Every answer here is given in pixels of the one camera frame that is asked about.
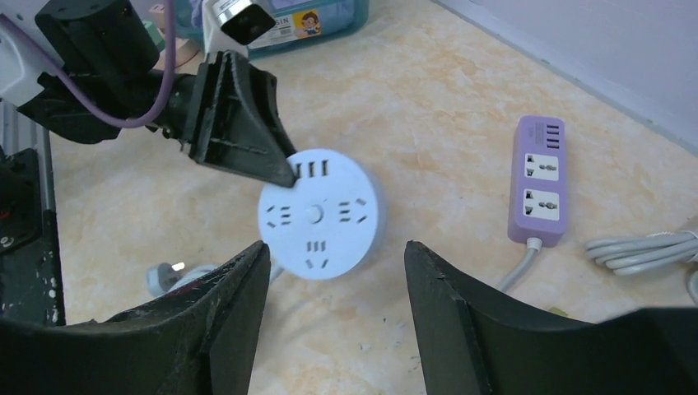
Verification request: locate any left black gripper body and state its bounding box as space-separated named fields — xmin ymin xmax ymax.
xmin=158 ymin=74 xmax=197 ymax=143

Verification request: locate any grey coiled cable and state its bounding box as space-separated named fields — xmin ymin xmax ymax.
xmin=496 ymin=229 xmax=698 ymax=306

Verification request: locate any purple power strip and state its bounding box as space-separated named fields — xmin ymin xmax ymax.
xmin=507 ymin=115 xmax=569 ymax=248

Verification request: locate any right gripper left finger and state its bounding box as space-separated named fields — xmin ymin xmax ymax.
xmin=1 ymin=241 xmax=271 ymax=394

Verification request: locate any blue round socket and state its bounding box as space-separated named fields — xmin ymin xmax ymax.
xmin=258 ymin=149 xmax=389 ymax=281

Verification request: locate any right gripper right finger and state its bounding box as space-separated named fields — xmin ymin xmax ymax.
xmin=404 ymin=241 xmax=697 ymax=394

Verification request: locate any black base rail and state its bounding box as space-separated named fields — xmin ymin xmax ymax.
xmin=1 ymin=101 xmax=66 ymax=327

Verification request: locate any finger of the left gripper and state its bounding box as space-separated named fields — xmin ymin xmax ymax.
xmin=182 ymin=51 xmax=297 ymax=188

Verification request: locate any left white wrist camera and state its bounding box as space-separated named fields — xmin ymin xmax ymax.
xmin=202 ymin=0 xmax=276 ymax=58

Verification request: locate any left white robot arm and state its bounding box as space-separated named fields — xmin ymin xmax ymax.
xmin=1 ymin=1 xmax=297 ymax=188

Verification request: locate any teal plastic basin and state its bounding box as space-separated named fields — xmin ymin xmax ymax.
xmin=175 ymin=1 xmax=370 ymax=59

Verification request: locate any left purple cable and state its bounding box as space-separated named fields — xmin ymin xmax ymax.
xmin=0 ymin=0 xmax=179 ymax=130

